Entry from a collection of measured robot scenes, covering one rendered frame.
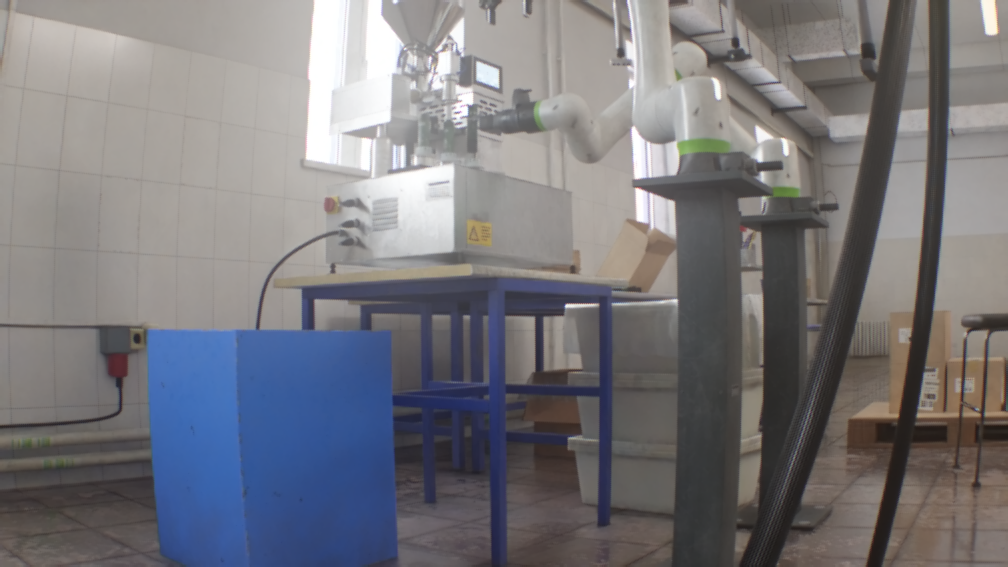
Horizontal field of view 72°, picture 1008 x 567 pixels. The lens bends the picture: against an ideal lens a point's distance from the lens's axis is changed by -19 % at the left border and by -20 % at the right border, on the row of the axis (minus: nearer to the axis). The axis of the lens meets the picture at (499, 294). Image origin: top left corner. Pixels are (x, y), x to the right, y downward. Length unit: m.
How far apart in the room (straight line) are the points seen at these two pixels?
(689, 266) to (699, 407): 0.31
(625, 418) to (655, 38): 1.27
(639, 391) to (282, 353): 1.25
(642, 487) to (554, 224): 0.89
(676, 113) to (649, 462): 1.22
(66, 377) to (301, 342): 1.53
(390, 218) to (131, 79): 1.60
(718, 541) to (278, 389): 1.03
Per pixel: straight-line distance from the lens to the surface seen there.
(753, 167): 1.89
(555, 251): 2.56
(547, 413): 4.01
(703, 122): 1.89
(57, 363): 3.25
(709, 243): 1.84
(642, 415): 2.73
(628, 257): 3.97
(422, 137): 2.36
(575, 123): 2.33
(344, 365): 2.04
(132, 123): 3.49
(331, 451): 2.02
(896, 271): 12.20
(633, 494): 2.79
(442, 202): 2.20
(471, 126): 2.54
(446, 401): 2.16
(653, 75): 2.06
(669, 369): 2.67
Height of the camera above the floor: 0.59
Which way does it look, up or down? 2 degrees up
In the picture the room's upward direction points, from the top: 1 degrees counter-clockwise
